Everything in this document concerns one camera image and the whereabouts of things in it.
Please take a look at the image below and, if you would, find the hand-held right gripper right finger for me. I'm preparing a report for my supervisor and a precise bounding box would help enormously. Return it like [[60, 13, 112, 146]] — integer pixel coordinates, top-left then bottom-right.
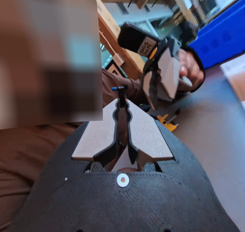
[[125, 100, 174, 165]]

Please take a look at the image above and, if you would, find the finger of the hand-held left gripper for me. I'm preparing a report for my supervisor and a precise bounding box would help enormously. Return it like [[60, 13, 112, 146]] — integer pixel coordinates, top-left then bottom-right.
[[142, 71, 173, 110], [158, 47, 181, 100]]

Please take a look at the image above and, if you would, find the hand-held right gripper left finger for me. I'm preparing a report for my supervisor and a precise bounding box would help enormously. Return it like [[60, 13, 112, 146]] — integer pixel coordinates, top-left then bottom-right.
[[72, 99, 120, 162]]

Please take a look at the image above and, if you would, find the yellow lego model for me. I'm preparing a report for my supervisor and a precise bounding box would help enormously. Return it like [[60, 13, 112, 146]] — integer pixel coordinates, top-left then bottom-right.
[[157, 110, 180, 132]]

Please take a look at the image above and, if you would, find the black lego piece blue pin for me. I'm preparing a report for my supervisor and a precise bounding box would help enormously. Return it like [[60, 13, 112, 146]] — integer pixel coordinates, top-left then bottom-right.
[[111, 84, 128, 108]]

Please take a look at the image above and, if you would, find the person's left forearm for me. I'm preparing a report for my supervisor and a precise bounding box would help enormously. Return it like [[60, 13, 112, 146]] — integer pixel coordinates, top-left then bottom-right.
[[102, 69, 151, 107]]

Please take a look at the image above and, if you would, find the person's left hand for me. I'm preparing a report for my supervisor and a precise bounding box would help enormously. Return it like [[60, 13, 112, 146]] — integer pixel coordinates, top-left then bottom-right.
[[178, 49, 204, 91]]

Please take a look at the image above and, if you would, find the blue plastic bin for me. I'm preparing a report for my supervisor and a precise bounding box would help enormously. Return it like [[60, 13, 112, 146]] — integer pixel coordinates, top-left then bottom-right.
[[188, 0, 245, 70]]

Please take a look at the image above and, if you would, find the tan cardboard box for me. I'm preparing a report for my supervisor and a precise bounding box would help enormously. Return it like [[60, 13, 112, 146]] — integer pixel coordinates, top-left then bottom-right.
[[220, 53, 245, 109]]

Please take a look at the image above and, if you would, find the wooden workbench frame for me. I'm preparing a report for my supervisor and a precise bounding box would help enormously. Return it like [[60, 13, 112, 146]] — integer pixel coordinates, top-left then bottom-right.
[[95, 0, 146, 80]]

